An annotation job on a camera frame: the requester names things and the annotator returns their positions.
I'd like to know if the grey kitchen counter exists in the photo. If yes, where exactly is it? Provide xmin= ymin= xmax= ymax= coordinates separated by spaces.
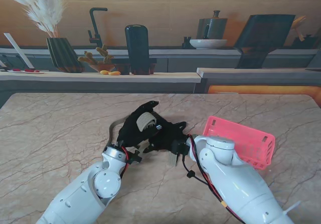
xmin=0 ymin=44 xmax=321 ymax=101

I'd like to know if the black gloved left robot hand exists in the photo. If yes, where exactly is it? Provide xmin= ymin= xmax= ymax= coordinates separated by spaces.
xmin=117 ymin=100 xmax=160 ymax=148

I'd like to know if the small black holder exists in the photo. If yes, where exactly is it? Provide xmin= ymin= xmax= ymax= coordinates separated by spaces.
xmin=182 ymin=36 xmax=196 ymax=49

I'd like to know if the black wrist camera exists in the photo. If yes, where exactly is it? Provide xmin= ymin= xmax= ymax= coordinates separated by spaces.
xmin=172 ymin=140 xmax=189 ymax=157
xmin=126 ymin=150 xmax=142 ymax=165

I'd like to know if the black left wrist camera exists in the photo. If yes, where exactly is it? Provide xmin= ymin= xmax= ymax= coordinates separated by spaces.
xmin=126 ymin=150 xmax=142 ymax=165

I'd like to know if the dark blue rounded container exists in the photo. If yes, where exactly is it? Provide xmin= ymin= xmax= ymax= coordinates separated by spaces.
xmin=124 ymin=24 xmax=150 ymax=71

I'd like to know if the white pampas grass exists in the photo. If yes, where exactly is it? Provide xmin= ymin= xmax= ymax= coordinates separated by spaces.
xmin=0 ymin=0 xmax=65 ymax=38

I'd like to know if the red black left arm cable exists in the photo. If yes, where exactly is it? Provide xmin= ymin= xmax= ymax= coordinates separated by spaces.
xmin=119 ymin=146 xmax=131 ymax=178

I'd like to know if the dark ribbed vase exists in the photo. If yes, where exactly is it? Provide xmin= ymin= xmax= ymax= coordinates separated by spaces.
xmin=46 ymin=37 xmax=85 ymax=73

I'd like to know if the plate with red slices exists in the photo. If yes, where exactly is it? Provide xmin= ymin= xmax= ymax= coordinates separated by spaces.
xmin=7 ymin=68 xmax=45 ymax=74

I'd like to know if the grey lidded jar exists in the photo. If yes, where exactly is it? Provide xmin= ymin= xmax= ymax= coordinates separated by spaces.
xmin=196 ymin=10 xmax=229 ymax=40

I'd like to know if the beige woven belt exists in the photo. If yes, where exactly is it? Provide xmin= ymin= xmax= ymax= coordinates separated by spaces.
xmin=109 ymin=120 xmax=179 ymax=169
xmin=136 ymin=112 xmax=157 ymax=132

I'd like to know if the dark angled range hood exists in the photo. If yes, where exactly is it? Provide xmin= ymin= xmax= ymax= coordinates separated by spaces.
xmin=234 ymin=14 xmax=296 ymax=69

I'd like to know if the yellow kitchen utensil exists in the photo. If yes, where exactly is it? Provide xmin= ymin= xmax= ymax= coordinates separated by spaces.
xmin=290 ymin=15 xmax=307 ymax=41

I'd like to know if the dark brown woven belt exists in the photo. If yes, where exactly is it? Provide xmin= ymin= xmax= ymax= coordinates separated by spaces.
xmin=136 ymin=121 xmax=188 ymax=155

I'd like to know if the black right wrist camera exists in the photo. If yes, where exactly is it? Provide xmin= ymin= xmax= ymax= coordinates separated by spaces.
xmin=172 ymin=140 xmax=189 ymax=157

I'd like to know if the white ceramic bowl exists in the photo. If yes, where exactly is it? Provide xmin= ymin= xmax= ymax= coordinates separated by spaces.
xmin=189 ymin=39 xmax=228 ymax=50

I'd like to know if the white leaning board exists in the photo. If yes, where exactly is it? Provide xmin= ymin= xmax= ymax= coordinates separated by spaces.
xmin=4 ymin=33 xmax=35 ymax=69

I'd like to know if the red black right arm cable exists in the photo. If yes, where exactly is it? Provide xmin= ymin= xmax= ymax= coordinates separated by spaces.
xmin=182 ymin=136 xmax=243 ymax=222

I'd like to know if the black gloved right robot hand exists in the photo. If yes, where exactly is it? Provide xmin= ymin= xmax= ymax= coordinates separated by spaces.
xmin=147 ymin=118 xmax=193 ymax=154

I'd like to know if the black kitchen faucet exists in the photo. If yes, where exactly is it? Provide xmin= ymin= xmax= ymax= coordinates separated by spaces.
xmin=87 ymin=7 xmax=108 ymax=48

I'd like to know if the dark utensil holder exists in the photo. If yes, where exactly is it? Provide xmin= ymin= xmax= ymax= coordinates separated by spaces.
xmin=292 ymin=34 xmax=319 ymax=49

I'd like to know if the yellow brown cactus plant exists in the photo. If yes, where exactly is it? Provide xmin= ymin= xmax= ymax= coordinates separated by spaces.
xmin=77 ymin=44 xmax=116 ymax=73

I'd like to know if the pink plastic storage basket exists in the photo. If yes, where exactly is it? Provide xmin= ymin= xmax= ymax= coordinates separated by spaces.
xmin=203 ymin=116 xmax=276 ymax=171

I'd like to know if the red black arm cable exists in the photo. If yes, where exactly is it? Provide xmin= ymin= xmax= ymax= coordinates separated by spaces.
xmin=182 ymin=136 xmax=243 ymax=222
xmin=119 ymin=146 xmax=131 ymax=178

